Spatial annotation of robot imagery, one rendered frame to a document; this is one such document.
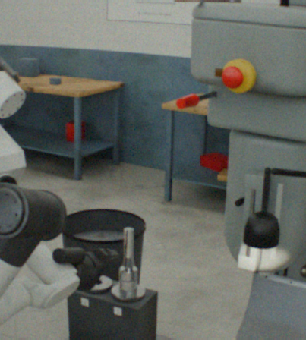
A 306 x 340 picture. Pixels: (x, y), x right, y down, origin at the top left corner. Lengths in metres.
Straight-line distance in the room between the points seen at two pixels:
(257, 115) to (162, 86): 5.19
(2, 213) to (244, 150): 0.52
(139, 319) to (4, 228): 0.66
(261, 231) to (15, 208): 0.46
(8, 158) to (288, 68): 0.54
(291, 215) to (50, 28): 6.12
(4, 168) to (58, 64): 6.03
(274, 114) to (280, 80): 0.13
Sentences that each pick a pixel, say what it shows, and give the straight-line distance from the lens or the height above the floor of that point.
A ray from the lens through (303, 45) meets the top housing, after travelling 1.11.
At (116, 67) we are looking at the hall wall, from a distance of 6.69.
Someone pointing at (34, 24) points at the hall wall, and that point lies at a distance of 7.41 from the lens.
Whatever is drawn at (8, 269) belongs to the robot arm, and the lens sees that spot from 1.15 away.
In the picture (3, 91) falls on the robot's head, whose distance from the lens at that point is 1.15.
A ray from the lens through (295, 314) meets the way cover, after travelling 1.88.
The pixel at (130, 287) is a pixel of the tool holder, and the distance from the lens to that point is 1.65.
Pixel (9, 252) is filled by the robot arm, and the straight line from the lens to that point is 1.13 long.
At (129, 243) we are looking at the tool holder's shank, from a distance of 1.61.
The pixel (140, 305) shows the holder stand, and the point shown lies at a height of 1.12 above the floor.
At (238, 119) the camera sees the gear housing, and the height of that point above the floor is 1.66.
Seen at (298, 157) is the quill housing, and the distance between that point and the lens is 1.28.
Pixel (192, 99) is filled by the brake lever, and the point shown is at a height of 1.70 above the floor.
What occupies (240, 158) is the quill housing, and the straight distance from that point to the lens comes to 1.31.
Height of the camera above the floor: 1.92
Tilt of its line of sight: 17 degrees down
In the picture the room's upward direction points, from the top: 1 degrees clockwise
